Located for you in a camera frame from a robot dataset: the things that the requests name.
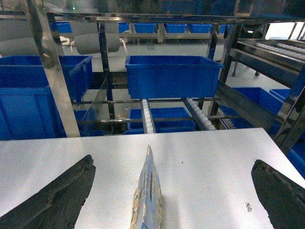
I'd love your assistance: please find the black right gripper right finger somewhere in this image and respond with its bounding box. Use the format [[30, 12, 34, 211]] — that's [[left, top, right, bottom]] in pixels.
[[251, 159, 305, 229]]

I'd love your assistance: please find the grey office chair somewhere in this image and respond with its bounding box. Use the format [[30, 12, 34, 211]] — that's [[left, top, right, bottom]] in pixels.
[[60, 33, 128, 56]]

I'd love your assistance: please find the flower gift bag with figures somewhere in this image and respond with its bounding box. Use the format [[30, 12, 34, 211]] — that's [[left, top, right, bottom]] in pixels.
[[130, 145, 163, 229]]

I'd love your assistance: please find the blue bin left stack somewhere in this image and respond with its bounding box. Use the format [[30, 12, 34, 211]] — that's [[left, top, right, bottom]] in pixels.
[[0, 55, 93, 141]]

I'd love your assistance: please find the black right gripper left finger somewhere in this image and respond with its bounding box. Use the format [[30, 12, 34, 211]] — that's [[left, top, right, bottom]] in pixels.
[[0, 155, 96, 229]]

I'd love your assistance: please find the steel rack frame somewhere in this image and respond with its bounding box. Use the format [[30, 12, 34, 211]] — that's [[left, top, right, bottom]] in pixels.
[[0, 0, 305, 153]]

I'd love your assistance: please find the blue bin on rack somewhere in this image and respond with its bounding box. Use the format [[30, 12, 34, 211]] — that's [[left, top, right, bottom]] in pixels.
[[125, 55, 224, 99]]

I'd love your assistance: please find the blue bin under rollers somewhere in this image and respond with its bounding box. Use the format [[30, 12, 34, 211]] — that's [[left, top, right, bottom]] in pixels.
[[123, 107, 196, 135]]

